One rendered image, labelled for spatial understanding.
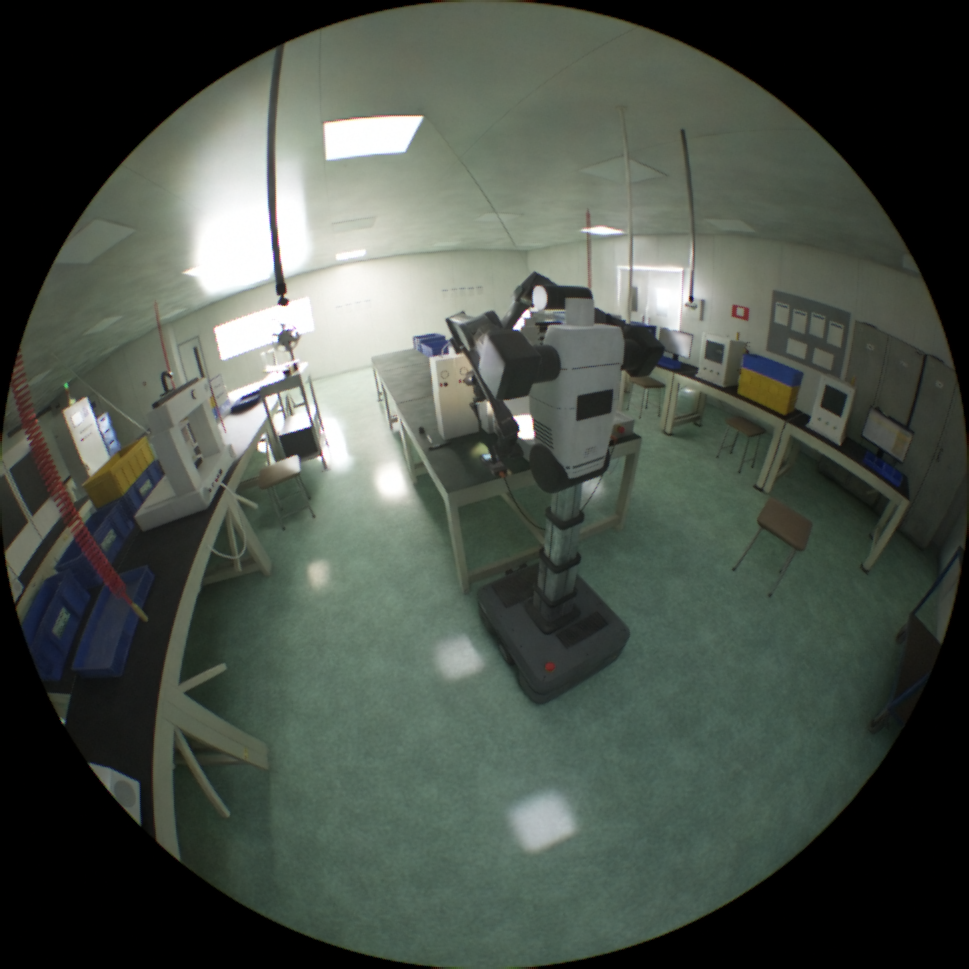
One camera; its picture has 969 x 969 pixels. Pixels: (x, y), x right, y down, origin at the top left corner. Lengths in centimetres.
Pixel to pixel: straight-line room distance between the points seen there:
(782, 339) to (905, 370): 190
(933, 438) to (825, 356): 180
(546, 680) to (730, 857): 131
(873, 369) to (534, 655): 443
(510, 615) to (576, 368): 113
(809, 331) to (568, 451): 461
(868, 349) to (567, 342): 416
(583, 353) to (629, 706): 150
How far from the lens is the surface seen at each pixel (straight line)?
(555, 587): 131
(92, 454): 587
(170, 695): 145
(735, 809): 187
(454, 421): 188
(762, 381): 363
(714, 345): 390
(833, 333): 510
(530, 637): 149
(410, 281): 880
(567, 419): 83
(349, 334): 865
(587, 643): 150
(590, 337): 82
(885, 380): 460
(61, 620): 227
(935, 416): 467
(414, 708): 168
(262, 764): 186
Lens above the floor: 156
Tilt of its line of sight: 34 degrees down
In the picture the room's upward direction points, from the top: 4 degrees counter-clockwise
